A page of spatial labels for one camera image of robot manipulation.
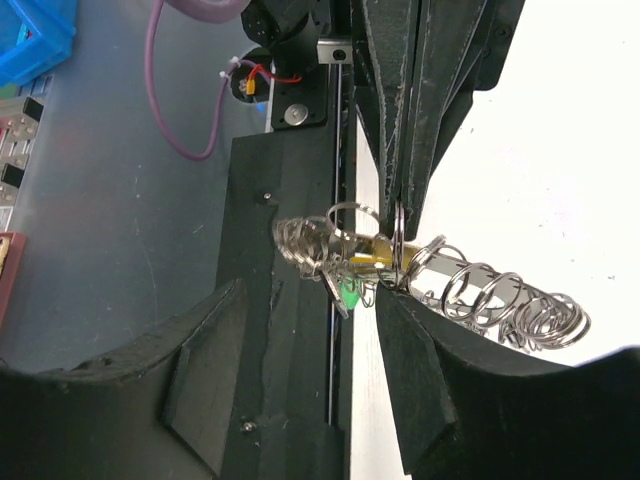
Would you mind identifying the yellow tagged key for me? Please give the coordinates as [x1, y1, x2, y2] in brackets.
[347, 236, 421, 271]

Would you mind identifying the large silver keyring disc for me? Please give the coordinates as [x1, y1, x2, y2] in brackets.
[272, 202, 591, 353]

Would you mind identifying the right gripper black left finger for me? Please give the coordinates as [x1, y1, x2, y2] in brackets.
[1, 279, 247, 479]

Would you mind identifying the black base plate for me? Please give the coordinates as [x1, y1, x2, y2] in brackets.
[214, 49, 357, 480]

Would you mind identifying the green key tag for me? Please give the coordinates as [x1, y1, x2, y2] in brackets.
[340, 278, 361, 310]

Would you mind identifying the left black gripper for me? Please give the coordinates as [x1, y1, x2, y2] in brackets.
[239, 0, 526, 240]

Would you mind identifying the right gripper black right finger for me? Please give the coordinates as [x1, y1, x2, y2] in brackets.
[376, 288, 639, 479]

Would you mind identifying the blue plastic storage bin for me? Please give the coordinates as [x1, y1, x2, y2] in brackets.
[1, 0, 78, 87]

